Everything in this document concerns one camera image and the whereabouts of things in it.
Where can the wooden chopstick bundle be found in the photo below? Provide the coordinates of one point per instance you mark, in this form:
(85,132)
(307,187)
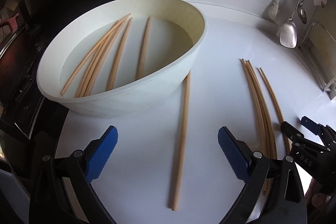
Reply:
(267,134)
(269,127)
(261,109)
(258,110)

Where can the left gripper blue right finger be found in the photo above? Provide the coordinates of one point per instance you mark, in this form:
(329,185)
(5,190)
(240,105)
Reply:
(234,154)

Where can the metal ladle spoon hanging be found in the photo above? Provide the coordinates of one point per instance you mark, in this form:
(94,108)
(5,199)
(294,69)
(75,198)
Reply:
(301,12)

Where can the wooden chopstick single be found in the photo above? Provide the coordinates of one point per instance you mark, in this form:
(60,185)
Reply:
(276,107)
(178,167)

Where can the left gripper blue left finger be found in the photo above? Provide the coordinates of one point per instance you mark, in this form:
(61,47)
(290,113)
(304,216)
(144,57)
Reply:
(98,152)

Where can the metal wire rack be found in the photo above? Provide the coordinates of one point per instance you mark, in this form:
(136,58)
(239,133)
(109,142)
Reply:
(318,47)

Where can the white round bowl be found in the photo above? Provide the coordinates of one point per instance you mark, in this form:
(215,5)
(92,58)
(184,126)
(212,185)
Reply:
(74,69)

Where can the white dish brush hanging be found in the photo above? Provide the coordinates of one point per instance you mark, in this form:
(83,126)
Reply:
(273,10)

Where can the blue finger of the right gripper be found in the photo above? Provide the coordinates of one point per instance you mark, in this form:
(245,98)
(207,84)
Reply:
(311,125)
(287,130)

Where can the metal spatula hanging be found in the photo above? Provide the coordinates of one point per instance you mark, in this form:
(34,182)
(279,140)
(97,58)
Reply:
(288,32)

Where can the right hand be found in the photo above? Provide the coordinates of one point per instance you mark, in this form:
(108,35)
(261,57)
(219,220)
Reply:
(313,196)

